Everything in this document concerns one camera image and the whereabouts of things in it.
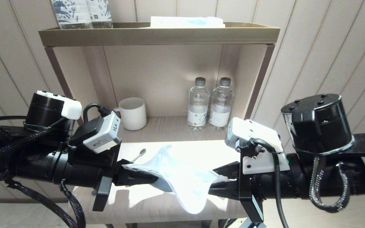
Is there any white zip pouch blue horse print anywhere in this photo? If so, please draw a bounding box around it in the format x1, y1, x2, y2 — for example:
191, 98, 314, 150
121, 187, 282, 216
122, 145, 230, 214

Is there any grey toothbrush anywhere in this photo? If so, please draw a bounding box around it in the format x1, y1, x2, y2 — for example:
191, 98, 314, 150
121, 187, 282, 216
92, 148, 147, 195

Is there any white ribbed mug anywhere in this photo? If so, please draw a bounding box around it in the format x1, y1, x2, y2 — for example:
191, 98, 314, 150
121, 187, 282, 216
113, 97, 147, 131

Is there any clear water bottle plain label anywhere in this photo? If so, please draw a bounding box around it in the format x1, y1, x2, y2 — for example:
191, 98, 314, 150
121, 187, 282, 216
208, 78, 234, 131

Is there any clear water bottle dotted label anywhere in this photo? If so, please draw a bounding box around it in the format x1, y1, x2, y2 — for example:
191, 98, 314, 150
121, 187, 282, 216
187, 78, 210, 131

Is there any beige wooden shelf unit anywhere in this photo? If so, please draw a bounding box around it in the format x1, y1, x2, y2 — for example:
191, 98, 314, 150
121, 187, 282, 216
38, 22, 280, 228

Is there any brown shelf tray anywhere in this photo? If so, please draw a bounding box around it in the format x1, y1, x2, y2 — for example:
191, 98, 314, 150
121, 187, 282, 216
39, 22, 280, 47

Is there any flat white blue packet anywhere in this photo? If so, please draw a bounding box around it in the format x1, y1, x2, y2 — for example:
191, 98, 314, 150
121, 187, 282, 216
141, 16, 226, 29

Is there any small blue printed white pouch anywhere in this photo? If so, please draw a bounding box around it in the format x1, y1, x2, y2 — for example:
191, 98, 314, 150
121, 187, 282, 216
86, 0, 113, 29

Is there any large blue printed white pouch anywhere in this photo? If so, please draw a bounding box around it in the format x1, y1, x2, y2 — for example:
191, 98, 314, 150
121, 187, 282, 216
51, 0, 93, 30

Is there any black right camera cable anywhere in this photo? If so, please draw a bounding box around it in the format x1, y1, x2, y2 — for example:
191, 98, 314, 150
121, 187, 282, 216
247, 138, 289, 228

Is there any black camera cable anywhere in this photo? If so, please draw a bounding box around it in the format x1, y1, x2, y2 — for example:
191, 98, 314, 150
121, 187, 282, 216
70, 103, 112, 146
247, 138, 289, 228

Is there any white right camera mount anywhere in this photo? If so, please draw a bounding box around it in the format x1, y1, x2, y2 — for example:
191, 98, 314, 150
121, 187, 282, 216
230, 118, 290, 175

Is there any braided black left arm cable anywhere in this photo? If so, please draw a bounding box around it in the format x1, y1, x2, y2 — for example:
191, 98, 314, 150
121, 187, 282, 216
5, 179, 86, 228

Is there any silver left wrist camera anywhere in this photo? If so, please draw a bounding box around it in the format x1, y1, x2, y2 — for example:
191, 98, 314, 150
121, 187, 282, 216
83, 111, 122, 154

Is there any black left camera cable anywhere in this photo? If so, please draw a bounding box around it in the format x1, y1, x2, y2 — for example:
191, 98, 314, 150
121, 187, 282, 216
70, 103, 112, 146

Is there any braided grey right arm cable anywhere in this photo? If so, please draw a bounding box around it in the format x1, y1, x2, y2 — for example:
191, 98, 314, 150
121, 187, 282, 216
309, 157, 350, 213

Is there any smooth black left arm cable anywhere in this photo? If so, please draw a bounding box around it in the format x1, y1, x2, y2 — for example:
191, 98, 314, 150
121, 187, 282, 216
0, 116, 28, 124

